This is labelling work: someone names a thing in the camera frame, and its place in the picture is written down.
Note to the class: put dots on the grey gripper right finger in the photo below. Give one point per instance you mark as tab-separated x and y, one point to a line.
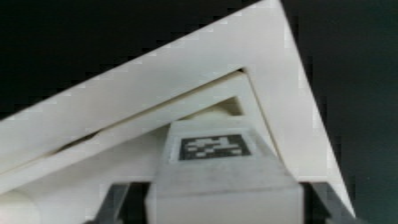
324	208

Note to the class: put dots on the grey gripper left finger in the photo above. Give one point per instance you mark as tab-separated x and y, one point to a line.
123	206

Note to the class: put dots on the white leg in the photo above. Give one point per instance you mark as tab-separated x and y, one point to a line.
223	183

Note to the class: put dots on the white u-shaped fence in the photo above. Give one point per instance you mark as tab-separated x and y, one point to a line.
244	44

